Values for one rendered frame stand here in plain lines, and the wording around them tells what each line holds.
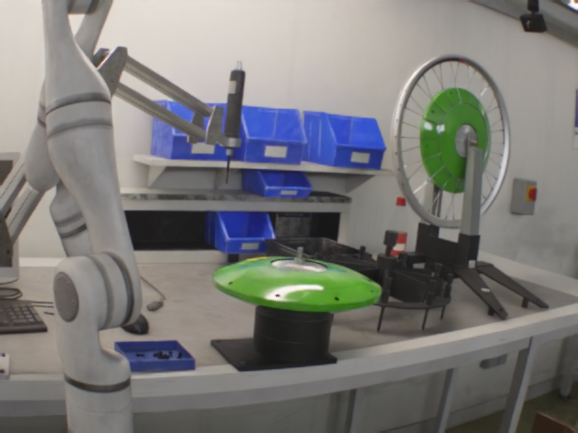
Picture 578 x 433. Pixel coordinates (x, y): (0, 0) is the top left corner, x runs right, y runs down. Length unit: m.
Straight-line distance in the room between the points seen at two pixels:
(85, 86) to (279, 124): 1.42
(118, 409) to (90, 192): 0.27
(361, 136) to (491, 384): 1.56
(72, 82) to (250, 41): 1.42
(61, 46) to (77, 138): 0.13
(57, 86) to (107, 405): 0.39
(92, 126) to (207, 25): 1.36
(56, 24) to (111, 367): 0.43
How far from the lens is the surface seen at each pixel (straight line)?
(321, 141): 2.13
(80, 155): 0.76
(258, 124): 2.14
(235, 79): 1.55
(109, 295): 0.73
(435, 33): 2.63
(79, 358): 0.76
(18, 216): 1.08
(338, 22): 2.33
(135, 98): 1.24
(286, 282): 1.13
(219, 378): 1.15
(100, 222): 0.78
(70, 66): 0.79
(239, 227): 2.14
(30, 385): 1.06
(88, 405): 0.78
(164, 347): 1.23
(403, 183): 1.75
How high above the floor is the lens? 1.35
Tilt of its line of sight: 8 degrees down
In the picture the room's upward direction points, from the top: 5 degrees clockwise
